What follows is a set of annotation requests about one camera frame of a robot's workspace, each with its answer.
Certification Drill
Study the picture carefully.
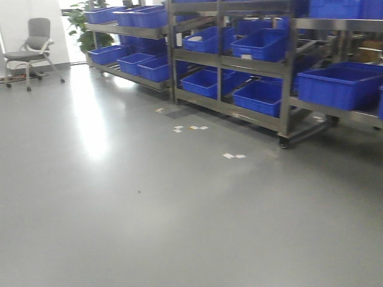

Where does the blue bin lower middle left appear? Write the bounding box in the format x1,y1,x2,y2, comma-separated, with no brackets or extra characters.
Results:
181,69,238,99

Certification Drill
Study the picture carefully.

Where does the blue bin far lower left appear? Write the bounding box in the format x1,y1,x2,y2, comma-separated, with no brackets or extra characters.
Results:
88,45,132,65

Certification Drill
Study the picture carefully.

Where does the middle steel shelf rack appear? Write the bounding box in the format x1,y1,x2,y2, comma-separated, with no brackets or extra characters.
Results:
165,1,331,149

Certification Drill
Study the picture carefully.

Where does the blue bin far lower middle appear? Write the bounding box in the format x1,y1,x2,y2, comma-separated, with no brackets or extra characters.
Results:
117,53,154,76

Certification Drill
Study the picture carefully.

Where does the far steel shelf rack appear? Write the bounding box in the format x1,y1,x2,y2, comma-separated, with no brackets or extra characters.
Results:
85,0,176,93

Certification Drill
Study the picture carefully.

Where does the large blue bin right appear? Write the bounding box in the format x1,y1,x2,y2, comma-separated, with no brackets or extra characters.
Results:
297,62,382,111

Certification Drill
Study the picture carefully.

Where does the right steel shelf rack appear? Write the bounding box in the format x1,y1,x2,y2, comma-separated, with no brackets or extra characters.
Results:
287,17,383,132

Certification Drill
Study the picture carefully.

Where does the steel shelf rack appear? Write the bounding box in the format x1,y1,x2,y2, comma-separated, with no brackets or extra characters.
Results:
287,17,383,132
85,0,176,93
165,1,331,149

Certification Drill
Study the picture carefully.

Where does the blue bin lower middle right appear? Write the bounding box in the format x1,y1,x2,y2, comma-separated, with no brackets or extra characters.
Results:
233,81,282,118

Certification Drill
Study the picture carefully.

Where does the blue bin far lower right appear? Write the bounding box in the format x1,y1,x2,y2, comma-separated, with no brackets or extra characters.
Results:
137,56,173,83

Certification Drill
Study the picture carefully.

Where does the blue bin mid-level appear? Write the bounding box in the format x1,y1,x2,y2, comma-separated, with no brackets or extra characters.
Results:
183,26,235,54
230,29,288,62

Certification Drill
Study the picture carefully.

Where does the green potted plant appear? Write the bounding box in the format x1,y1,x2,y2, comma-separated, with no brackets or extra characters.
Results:
62,1,109,54

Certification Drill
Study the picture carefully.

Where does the grey office chair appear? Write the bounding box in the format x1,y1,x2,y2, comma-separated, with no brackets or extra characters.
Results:
4,17,65,92

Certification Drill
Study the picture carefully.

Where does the blue bin far top right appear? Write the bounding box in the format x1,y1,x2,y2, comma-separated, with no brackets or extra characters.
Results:
113,5,168,29

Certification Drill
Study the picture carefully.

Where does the blue bin mid-level right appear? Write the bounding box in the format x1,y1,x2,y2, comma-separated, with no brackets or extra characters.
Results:
230,29,288,62

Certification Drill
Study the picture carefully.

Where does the blue bin far top left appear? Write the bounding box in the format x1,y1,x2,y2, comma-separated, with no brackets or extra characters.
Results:
84,7,126,24

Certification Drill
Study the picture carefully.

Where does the blue bin mid-level left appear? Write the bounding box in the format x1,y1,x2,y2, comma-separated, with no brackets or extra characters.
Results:
183,26,235,54

